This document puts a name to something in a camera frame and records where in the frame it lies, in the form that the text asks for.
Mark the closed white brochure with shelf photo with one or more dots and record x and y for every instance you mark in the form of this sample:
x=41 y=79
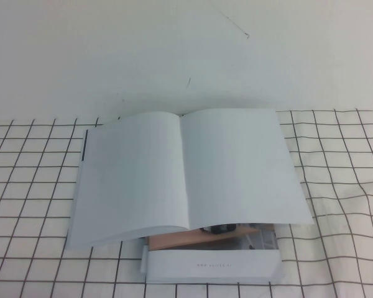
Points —
x=211 y=264

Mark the white tablecloth with black grid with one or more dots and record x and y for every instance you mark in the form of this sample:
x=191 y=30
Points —
x=338 y=232

